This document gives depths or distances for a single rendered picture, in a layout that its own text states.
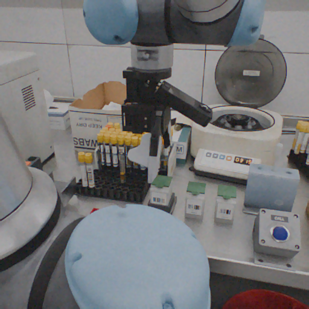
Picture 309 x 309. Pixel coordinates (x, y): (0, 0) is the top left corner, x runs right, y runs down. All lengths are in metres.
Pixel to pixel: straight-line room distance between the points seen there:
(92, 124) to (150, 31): 0.54
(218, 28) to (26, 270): 0.31
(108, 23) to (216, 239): 0.45
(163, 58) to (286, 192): 0.38
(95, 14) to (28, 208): 0.26
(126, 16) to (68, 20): 0.86
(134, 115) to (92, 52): 0.69
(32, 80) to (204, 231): 0.57
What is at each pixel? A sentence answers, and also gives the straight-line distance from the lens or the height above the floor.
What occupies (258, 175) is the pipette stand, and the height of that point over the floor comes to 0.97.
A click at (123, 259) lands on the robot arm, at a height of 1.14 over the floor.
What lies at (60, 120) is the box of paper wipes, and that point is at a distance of 1.14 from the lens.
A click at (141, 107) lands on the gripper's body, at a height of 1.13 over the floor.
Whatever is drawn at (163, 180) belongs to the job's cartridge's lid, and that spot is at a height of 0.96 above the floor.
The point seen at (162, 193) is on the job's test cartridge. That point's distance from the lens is 0.65.
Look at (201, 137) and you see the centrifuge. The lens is 0.84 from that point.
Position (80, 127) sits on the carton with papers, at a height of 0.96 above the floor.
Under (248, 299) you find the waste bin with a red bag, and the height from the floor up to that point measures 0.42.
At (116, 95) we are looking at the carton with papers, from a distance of 1.16.
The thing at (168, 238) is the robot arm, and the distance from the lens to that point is 0.27.
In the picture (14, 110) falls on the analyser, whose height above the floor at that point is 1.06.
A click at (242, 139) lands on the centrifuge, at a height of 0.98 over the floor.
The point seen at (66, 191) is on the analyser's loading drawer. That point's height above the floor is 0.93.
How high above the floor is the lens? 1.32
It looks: 28 degrees down
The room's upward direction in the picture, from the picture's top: straight up
